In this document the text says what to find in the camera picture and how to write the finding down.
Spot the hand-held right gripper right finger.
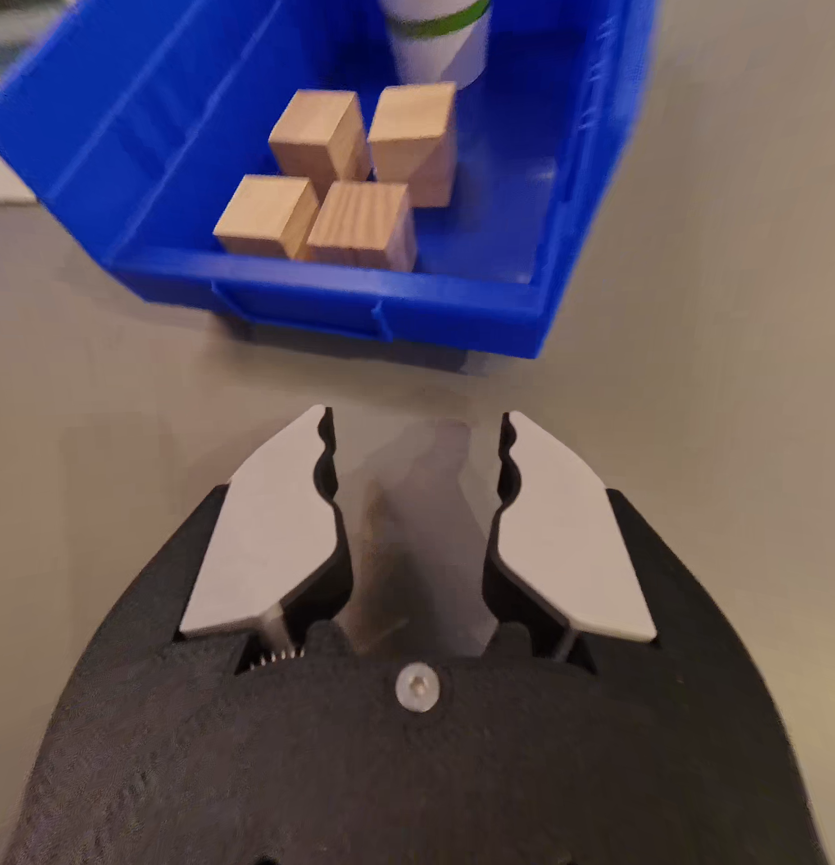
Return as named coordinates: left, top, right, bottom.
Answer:
left=481, top=410, right=659, bottom=662

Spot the wooden cube block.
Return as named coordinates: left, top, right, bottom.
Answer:
left=368, top=82, right=458, bottom=208
left=268, top=90, right=371, bottom=183
left=304, top=180, right=418, bottom=273
left=213, top=173, right=322, bottom=261

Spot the white paper cup green stripe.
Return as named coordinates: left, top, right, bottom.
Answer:
left=380, top=0, right=493, bottom=90

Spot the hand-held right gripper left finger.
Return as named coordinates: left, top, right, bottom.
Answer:
left=178, top=404, right=355, bottom=660

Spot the blue plastic storage bin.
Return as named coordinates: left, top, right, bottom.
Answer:
left=0, top=0, right=662, bottom=359

